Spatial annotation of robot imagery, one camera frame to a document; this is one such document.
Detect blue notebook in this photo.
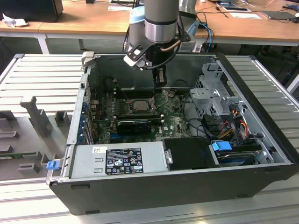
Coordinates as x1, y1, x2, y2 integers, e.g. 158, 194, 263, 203
214, 1, 238, 7

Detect dark grey laptop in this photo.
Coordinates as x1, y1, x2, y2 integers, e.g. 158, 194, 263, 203
261, 10, 299, 22

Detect grey case corner bracket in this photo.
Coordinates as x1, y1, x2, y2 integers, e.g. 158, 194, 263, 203
81, 51, 95, 69

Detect crumpled white paper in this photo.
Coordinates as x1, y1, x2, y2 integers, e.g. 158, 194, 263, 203
1, 13, 29, 29

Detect grey parts rack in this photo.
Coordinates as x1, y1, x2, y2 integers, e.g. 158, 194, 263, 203
0, 95, 77, 182

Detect long wooden desk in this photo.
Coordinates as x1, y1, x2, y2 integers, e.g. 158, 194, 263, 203
0, 0, 299, 56

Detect white paper sheet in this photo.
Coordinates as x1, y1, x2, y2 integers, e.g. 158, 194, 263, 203
108, 4, 134, 12
229, 12, 262, 20

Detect black phone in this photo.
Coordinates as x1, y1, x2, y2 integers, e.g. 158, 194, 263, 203
221, 7, 249, 12

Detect green motherboard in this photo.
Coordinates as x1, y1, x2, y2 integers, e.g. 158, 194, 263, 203
92, 87, 195, 144

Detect black connector block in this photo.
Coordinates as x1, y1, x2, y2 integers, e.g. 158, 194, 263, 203
202, 115, 221, 133

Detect metal socket cover frame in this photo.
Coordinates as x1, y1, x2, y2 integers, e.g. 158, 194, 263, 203
150, 89, 176, 111

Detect blue cable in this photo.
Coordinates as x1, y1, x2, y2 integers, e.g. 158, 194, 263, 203
197, 22, 215, 49

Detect copper coloured cable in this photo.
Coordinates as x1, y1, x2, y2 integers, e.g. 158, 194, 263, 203
160, 40, 182, 52

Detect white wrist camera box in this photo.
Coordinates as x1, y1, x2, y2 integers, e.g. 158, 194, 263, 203
123, 44, 150, 70

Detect black graphics card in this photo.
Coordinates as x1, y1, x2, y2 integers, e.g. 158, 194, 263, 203
116, 119, 152, 135

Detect black flat cable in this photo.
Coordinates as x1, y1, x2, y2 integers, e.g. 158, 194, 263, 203
230, 116, 244, 146

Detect black computer box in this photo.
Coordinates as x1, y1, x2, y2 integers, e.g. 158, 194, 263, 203
0, 0, 64, 23

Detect yellow power wires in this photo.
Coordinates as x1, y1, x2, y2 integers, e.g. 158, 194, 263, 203
218, 129, 235, 140

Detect grey power supply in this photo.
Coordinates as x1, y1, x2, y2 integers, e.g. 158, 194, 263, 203
69, 141, 170, 180

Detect silver topped CPU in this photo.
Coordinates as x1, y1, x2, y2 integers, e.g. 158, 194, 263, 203
133, 100, 150, 112

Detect hard disk in blue carrier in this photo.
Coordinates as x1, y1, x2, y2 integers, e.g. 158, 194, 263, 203
211, 140, 262, 168

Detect CPU socket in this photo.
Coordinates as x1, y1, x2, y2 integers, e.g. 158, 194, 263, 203
127, 97, 157, 113

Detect white power strip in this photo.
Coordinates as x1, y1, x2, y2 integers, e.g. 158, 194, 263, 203
192, 43, 211, 53

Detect black PC case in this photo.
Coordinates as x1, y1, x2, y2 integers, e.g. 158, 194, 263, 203
45, 51, 299, 217

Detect thin red wire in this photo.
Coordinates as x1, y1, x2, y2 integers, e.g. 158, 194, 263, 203
90, 86, 100, 104

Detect green RAM stick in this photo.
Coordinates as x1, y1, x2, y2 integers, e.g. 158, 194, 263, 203
0, 151, 38, 161

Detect silver metal drive cage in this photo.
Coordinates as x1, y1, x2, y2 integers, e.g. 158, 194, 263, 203
188, 62, 249, 122

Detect black plastic bay cover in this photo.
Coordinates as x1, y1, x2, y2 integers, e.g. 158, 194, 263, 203
161, 137, 221, 171

